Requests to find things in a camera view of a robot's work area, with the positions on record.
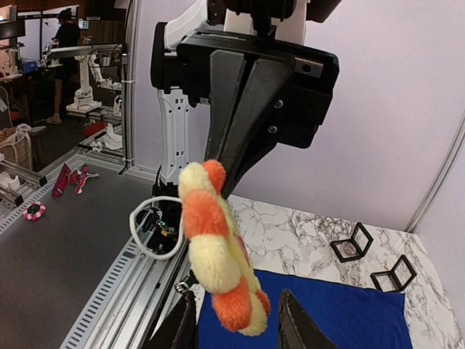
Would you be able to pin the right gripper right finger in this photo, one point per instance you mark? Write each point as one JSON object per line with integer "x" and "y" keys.
{"x": 296, "y": 329}

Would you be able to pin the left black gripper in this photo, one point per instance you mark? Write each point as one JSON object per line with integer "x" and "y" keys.
{"x": 255, "y": 87}

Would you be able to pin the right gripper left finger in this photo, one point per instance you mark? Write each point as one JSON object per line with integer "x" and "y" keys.
{"x": 179, "y": 329}

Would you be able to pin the blue printed t-shirt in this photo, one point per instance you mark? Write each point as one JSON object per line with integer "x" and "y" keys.
{"x": 349, "y": 316}

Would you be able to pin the orange yellow flower brooch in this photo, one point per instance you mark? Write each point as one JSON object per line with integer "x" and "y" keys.
{"x": 217, "y": 254}

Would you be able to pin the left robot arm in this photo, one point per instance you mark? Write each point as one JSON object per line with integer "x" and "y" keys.
{"x": 278, "y": 20}

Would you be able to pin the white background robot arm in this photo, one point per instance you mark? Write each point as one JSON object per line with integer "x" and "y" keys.
{"x": 84, "y": 101}

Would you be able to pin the black brooch display box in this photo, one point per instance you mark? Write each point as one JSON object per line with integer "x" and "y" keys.
{"x": 397, "y": 279}

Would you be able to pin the person in background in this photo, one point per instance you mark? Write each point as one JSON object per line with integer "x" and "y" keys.
{"x": 67, "y": 35}

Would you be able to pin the pink packaging on floor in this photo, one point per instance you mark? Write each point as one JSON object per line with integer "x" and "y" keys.
{"x": 77, "y": 177}

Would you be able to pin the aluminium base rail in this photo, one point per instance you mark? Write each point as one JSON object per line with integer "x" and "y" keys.
{"x": 61, "y": 273}

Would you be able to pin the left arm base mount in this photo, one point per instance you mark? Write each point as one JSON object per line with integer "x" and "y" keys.
{"x": 158, "y": 223}

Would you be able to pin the left aluminium frame post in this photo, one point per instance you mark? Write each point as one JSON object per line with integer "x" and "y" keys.
{"x": 439, "y": 179}

